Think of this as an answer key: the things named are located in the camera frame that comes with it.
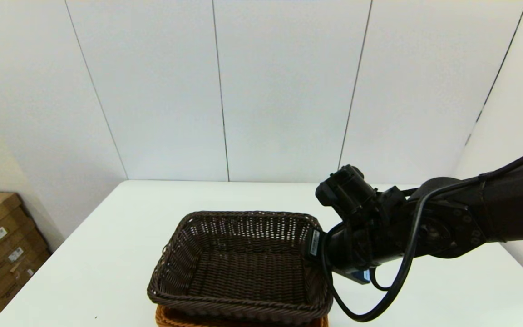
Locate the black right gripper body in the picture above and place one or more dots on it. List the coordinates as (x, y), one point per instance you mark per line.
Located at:
(357, 247)

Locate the dark brown wicker basket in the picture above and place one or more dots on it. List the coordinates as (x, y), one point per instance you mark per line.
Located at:
(243, 268)

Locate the orange wicker basket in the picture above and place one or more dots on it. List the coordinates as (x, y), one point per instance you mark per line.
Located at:
(175, 318)

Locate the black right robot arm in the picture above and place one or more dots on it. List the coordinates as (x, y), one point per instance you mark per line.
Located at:
(493, 209)

